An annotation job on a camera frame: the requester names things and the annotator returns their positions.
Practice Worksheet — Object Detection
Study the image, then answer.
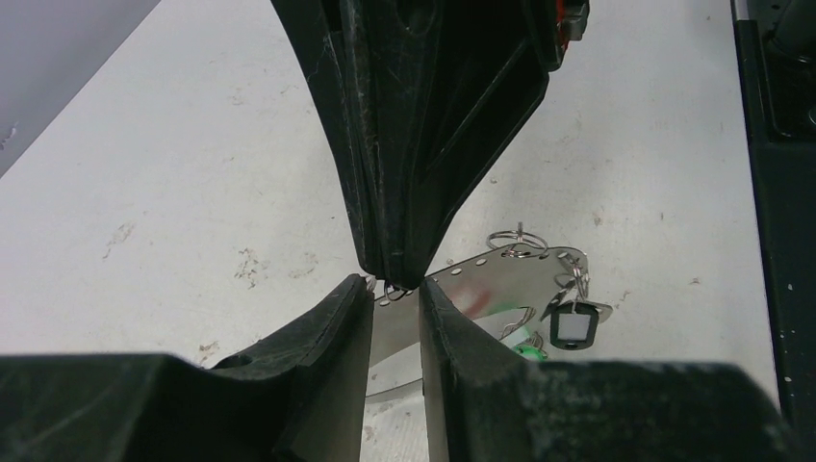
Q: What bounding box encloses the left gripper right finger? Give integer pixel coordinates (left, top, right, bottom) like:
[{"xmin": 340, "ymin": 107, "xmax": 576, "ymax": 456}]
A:
[{"xmin": 419, "ymin": 279, "xmax": 804, "ymax": 461}]

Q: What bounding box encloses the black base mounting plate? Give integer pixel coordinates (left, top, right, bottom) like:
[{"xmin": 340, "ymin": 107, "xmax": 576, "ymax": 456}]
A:
[{"xmin": 732, "ymin": 1, "xmax": 815, "ymax": 439}]

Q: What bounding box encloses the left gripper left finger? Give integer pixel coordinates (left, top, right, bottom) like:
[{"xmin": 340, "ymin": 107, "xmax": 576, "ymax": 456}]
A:
[{"xmin": 1, "ymin": 274, "xmax": 374, "ymax": 461}]

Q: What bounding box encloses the black tagged key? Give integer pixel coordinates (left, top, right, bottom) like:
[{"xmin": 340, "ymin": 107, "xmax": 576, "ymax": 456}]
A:
[{"xmin": 549, "ymin": 301, "xmax": 599, "ymax": 351}]

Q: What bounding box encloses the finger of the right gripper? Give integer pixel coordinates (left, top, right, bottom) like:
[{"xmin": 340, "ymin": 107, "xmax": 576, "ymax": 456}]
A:
[
  {"xmin": 271, "ymin": 0, "xmax": 386, "ymax": 280},
  {"xmin": 344, "ymin": 1, "xmax": 590, "ymax": 290}
]

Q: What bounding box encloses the metal key holder ring plate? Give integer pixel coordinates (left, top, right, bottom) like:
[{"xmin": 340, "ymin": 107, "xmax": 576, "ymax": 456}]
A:
[{"xmin": 366, "ymin": 227, "xmax": 613, "ymax": 403}]

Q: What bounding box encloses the green tagged key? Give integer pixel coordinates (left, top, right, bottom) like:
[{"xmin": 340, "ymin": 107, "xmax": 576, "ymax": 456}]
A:
[{"xmin": 512, "ymin": 343, "xmax": 548, "ymax": 362}]

